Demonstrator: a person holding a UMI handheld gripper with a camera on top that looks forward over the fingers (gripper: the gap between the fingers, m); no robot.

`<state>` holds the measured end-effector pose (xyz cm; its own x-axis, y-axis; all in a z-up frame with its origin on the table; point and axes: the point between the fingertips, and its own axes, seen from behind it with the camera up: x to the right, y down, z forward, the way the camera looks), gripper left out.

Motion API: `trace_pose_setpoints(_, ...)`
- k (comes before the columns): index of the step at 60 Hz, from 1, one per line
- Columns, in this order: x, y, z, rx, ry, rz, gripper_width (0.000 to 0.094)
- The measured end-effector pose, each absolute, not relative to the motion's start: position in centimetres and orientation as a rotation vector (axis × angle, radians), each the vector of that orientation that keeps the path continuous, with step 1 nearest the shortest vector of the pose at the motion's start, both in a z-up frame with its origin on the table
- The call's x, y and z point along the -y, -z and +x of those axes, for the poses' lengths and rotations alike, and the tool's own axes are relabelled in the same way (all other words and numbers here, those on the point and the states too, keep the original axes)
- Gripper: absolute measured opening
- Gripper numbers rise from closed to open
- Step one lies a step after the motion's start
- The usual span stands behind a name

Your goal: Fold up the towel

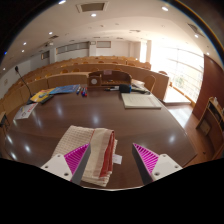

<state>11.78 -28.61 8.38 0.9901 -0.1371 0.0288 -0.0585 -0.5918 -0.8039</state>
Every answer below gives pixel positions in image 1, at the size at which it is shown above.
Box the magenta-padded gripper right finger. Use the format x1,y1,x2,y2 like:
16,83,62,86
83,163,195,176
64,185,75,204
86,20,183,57
131,142,184,186

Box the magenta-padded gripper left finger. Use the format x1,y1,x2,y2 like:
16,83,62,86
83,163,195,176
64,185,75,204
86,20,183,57
40,143,92,186

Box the beige waffle towel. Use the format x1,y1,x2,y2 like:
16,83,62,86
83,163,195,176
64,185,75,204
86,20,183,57
51,125,123,188

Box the white sheet with red print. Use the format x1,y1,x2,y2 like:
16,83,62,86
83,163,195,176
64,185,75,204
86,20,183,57
13,102,39,121

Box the white notepad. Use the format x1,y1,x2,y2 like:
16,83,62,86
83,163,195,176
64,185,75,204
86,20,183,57
120,92,163,110

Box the black remote control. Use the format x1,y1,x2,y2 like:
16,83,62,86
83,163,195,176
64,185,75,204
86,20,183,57
39,94,55,105

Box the wooden shelf unit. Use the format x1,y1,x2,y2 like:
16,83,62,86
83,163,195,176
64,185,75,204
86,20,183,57
195,96,224,152

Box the blue book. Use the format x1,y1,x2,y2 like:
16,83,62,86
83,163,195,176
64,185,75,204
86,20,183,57
49,84,81,96

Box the wooden chair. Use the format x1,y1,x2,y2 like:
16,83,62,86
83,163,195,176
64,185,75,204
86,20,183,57
143,74,157,94

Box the black handheld microphone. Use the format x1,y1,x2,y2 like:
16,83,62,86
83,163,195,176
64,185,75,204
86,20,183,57
118,83,132,94

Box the rows of wooden auditorium seats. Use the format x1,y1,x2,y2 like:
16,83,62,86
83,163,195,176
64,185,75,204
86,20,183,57
0,55,171,113

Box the black gooseneck microphone stand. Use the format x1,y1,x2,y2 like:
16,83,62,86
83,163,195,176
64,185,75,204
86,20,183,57
14,65,35,105

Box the wooden desk organizer with clock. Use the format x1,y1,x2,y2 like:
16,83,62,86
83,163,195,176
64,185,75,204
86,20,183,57
87,69,133,90

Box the round ceiling lights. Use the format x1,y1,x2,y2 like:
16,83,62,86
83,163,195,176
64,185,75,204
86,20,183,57
21,0,211,56

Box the ceiling air vent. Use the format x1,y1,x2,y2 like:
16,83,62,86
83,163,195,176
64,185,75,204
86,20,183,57
76,2,110,14

